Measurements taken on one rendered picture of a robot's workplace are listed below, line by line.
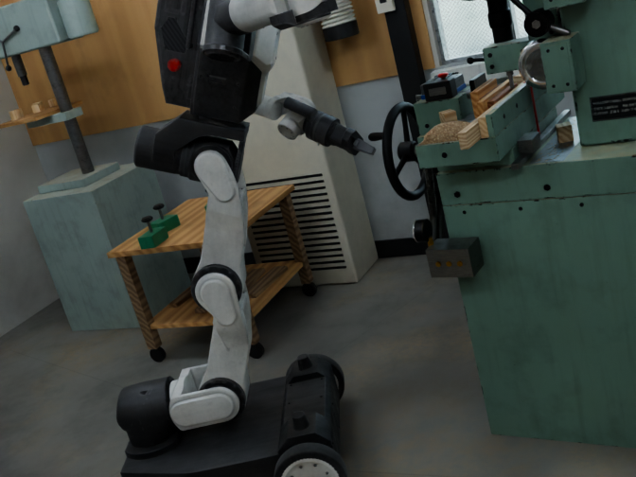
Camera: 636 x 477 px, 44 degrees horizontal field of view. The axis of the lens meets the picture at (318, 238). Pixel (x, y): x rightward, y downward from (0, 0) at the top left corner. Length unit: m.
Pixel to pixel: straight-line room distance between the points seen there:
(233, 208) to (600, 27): 1.01
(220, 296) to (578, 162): 0.99
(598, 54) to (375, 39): 1.74
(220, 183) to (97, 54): 2.37
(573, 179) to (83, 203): 2.46
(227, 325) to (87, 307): 1.94
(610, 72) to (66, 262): 2.81
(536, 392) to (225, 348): 0.87
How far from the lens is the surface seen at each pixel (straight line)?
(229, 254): 2.20
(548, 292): 2.13
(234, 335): 2.27
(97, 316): 4.09
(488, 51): 2.16
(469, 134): 1.87
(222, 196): 2.11
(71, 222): 3.93
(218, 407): 2.35
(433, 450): 2.41
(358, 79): 3.67
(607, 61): 2.01
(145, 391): 2.44
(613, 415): 2.27
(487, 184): 2.05
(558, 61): 1.94
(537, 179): 2.01
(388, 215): 3.83
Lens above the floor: 1.35
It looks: 18 degrees down
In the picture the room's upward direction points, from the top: 15 degrees counter-clockwise
